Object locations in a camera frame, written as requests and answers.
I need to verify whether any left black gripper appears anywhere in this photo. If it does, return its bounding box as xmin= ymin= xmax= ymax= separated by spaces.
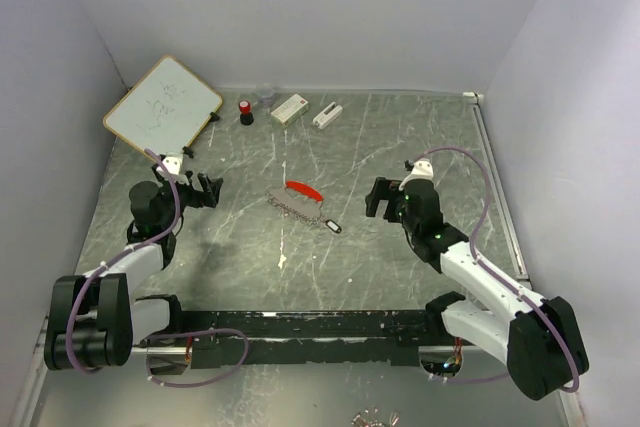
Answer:
xmin=152 ymin=165 xmax=223 ymax=230

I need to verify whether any black key tag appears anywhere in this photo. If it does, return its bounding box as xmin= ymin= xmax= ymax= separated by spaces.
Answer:
xmin=324 ymin=219 xmax=342 ymax=234

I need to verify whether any red carabiner keyring with keys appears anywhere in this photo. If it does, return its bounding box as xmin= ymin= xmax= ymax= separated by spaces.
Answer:
xmin=267 ymin=180 xmax=326 ymax=225

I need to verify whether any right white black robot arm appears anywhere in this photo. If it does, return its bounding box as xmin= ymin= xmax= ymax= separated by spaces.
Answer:
xmin=365 ymin=177 xmax=589 ymax=400

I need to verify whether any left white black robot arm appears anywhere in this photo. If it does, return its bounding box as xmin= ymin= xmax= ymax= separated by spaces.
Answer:
xmin=44 ymin=173 xmax=223 ymax=373

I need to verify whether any red black stamp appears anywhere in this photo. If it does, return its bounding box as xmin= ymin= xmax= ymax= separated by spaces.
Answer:
xmin=238 ymin=99 xmax=254 ymax=126

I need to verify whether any white rectangular device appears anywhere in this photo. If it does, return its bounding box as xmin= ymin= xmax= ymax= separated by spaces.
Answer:
xmin=312 ymin=102 xmax=343 ymax=130

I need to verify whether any clear plastic cup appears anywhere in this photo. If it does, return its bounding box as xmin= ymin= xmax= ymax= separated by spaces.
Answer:
xmin=255 ymin=83 xmax=276 ymax=108

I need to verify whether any white cardboard box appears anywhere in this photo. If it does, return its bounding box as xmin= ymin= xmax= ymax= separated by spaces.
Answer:
xmin=270 ymin=94 xmax=309 ymax=128

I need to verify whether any small metal parts pile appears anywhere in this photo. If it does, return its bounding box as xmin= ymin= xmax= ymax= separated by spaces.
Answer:
xmin=350 ymin=409 xmax=399 ymax=427

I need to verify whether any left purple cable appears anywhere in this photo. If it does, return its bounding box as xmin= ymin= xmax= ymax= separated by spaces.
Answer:
xmin=64 ymin=147 xmax=250 ymax=389

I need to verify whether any purple cable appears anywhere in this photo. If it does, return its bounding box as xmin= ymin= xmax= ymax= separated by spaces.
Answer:
xmin=64 ymin=147 xmax=250 ymax=389
xmin=410 ymin=146 xmax=582 ymax=394

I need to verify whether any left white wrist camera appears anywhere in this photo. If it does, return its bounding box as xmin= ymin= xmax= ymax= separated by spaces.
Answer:
xmin=152 ymin=153 xmax=192 ymax=185

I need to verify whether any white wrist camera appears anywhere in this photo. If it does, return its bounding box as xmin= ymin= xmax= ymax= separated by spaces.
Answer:
xmin=152 ymin=153 xmax=192 ymax=185
xmin=399 ymin=157 xmax=434 ymax=191

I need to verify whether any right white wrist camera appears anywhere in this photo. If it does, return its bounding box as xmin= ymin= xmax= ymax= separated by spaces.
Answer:
xmin=399 ymin=157 xmax=434 ymax=191

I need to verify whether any small whiteboard wooden frame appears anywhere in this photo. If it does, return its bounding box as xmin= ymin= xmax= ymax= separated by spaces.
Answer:
xmin=103 ymin=55 xmax=223 ymax=155

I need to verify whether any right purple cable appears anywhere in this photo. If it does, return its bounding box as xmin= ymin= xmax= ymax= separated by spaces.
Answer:
xmin=410 ymin=146 xmax=582 ymax=394

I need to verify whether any aluminium frame rail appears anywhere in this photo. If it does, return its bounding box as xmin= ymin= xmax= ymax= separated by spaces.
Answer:
xmin=462 ymin=92 xmax=587 ymax=427

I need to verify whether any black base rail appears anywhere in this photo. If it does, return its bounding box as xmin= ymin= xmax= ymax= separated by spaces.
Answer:
xmin=134 ymin=309 xmax=484 ymax=371

